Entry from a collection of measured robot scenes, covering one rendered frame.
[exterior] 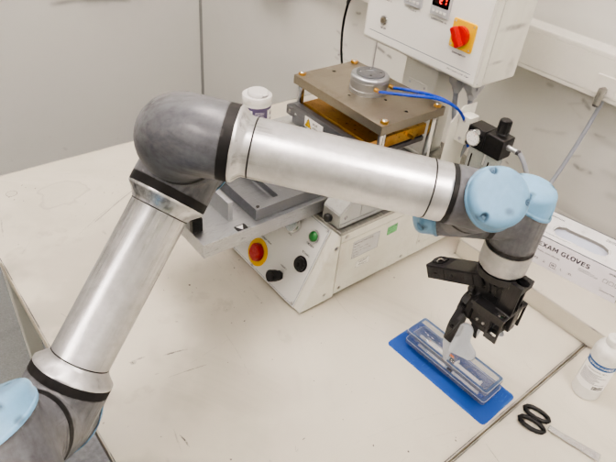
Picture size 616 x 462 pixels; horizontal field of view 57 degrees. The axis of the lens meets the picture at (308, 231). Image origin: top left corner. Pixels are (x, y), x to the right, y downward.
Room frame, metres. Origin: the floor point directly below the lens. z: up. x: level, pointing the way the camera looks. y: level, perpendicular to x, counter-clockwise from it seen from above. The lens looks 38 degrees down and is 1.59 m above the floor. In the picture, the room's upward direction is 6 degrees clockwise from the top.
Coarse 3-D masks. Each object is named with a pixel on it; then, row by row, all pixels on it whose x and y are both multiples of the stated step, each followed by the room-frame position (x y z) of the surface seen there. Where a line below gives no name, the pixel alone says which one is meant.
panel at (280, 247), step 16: (304, 224) 0.91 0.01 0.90; (320, 224) 0.89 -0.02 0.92; (256, 240) 0.95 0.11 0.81; (272, 240) 0.93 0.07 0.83; (288, 240) 0.91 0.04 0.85; (304, 240) 0.89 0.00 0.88; (320, 240) 0.87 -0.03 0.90; (272, 256) 0.91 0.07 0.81; (288, 256) 0.89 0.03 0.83; (304, 256) 0.87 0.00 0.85; (288, 272) 0.87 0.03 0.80; (304, 272) 0.84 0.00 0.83; (288, 288) 0.84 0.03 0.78
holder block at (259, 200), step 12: (240, 180) 0.92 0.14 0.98; (252, 180) 0.92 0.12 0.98; (228, 192) 0.87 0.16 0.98; (240, 192) 0.86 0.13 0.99; (252, 192) 0.88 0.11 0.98; (264, 192) 0.89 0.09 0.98; (276, 192) 0.87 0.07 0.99; (288, 192) 0.87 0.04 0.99; (300, 192) 0.88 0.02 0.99; (240, 204) 0.84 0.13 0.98; (252, 204) 0.82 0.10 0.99; (264, 204) 0.83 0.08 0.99; (276, 204) 0.84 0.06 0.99; (288, 204) 0.86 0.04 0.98; (252, 216) 0.82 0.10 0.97; (264, 216) 0.82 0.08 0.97
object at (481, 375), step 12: (420, 324) 0.77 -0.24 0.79; (432, 324) 0.77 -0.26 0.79; (420, 336) 0.74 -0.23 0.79; (432, 336) 0.74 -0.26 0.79; (432, 348) 0.71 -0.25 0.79; (456, 360) 0.69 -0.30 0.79; (468, 360) 0.69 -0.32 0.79; (480, 360) 0.70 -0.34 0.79; (468, 372) 0.67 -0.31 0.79; (480, 372) 0.67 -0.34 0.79; (492, 372) 0.67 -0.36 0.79; (480, 384) 0.64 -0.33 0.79; (492, 384) 0.64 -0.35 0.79
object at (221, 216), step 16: (224, 192) 0.89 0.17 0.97; (208, 208) 0.83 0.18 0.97; (224, 208) 0.81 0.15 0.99; (240, 208) 0.84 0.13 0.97; (304, 208) 0.87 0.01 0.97; (320, 208) 0.90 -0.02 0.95; (208, 224) 0.78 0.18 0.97; (224, 224) 0.79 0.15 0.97; (240, 224) 0.79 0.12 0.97; (256, 224) 0.80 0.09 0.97; (272, 224) 0.82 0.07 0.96; (288, 224) 0.85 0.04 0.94; (192, 240) 0.75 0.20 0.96; (208, 240) 0.74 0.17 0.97; (224, 240) 0.75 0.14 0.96; (240, 240) 0.77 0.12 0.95; (208, 256) 0.73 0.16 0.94
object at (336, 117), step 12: (312, 108) 1.11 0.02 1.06; (324, 108) 1.11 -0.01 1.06; (336, 120) 1.06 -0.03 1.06; (348, 120) 1.07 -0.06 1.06; (348, 132) 1.02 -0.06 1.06; (360, 132) 1.02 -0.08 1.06; (372, 132) 1.03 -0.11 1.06; (396, 132) 1.04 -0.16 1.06; (408, 132) 1.06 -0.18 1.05; (420, 132) 1.08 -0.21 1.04; (396, 144) 1.04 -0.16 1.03; (408, 144) 1.06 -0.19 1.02
